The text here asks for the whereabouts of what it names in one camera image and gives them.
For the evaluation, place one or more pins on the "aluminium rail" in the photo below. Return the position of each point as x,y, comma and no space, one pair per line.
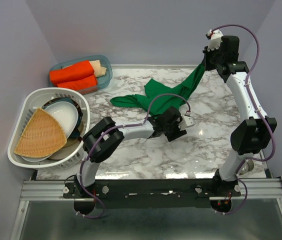
52,190

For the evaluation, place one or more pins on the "green t-shirt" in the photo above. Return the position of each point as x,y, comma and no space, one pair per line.
159,97

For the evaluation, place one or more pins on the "wicker fan-shaped tray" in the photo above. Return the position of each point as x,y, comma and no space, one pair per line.
41,137

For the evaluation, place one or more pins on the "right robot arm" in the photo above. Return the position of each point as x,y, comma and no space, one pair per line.
256,127

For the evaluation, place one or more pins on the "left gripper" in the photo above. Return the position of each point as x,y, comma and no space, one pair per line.
177,133

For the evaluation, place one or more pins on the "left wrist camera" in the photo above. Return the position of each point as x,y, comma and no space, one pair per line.
188,122

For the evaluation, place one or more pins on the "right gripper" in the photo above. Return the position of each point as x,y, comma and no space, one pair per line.
206,54

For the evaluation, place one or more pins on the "rolled orange t-shirt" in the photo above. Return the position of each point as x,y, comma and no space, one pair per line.
81,84
71,73

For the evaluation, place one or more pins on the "lower rolled orange t-shirt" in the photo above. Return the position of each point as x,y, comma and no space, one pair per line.
81,84

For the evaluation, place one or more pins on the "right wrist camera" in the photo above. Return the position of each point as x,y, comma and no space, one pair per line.
215,37

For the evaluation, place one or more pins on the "small metal cup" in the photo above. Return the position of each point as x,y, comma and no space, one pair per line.
247,167

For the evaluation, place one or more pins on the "dark teal plate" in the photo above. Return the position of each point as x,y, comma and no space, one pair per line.
67,99

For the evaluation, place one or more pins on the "black mounting base plate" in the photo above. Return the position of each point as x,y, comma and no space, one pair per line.
154,193

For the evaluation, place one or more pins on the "white bowl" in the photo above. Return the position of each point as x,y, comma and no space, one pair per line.
65,113

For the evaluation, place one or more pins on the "white plastic basket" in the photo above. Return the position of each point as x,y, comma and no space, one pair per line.
35,100

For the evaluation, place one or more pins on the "beige plate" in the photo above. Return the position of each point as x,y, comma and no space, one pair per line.
71,145

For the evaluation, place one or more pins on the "rolled beige t-shirt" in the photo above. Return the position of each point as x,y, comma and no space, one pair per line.
99,71

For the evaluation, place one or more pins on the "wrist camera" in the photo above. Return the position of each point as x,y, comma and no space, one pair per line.
188,122
215,37

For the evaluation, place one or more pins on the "blue plastic bin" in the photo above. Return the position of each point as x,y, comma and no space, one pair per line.
102,82

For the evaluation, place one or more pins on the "upper rolled orange t-shirt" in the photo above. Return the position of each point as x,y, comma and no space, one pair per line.
71,73

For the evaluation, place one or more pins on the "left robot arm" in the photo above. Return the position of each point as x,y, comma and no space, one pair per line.
104,138

